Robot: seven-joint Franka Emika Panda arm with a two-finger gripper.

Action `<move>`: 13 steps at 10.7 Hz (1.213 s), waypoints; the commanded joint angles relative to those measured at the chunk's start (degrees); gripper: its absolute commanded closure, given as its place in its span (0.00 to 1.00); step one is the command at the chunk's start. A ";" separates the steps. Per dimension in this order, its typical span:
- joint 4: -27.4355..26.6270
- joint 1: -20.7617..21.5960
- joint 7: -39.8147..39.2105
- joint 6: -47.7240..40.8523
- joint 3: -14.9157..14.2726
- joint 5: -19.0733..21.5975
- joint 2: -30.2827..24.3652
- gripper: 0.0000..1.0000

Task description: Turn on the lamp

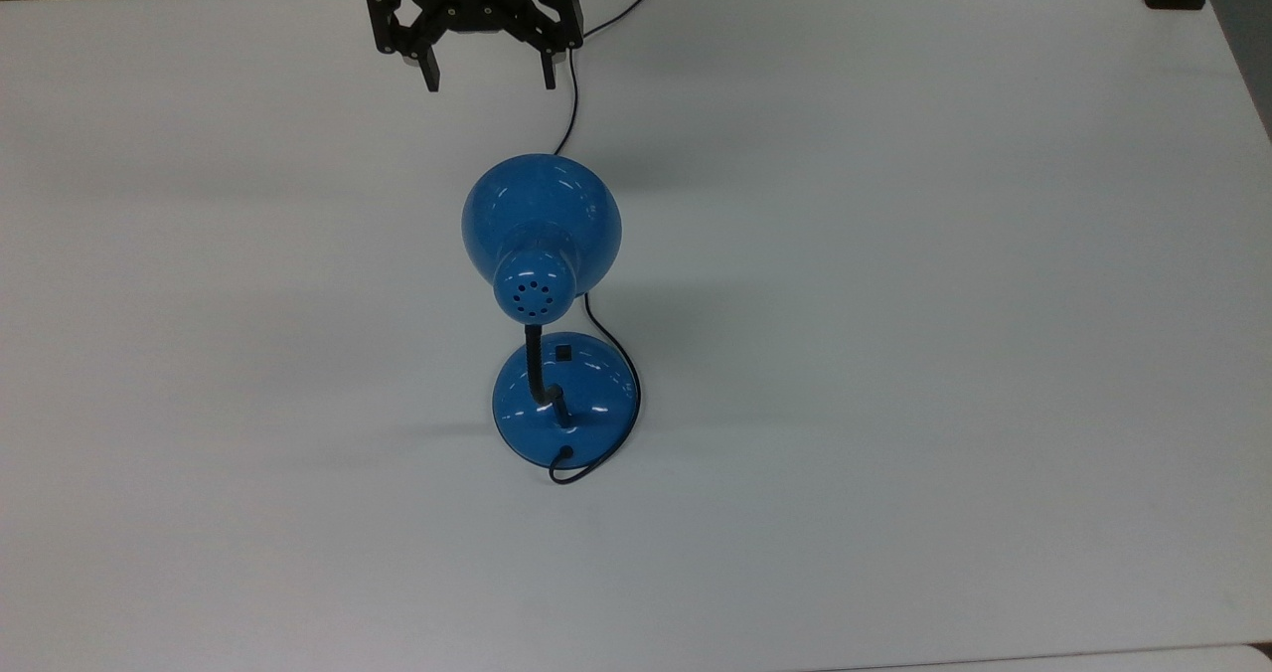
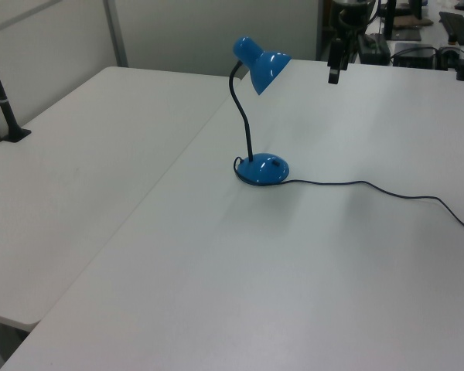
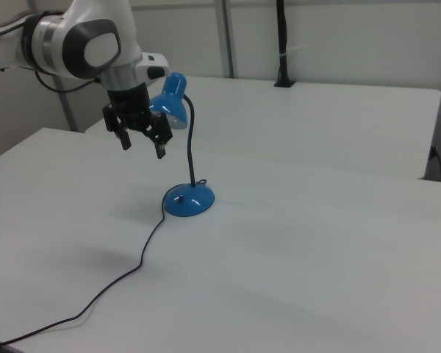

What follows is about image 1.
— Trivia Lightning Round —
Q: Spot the blue desk lamp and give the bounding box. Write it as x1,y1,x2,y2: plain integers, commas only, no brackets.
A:
461,153,640,471

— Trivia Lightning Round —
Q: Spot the black lamp power cable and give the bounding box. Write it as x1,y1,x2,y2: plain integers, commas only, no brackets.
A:
549,0,683,486

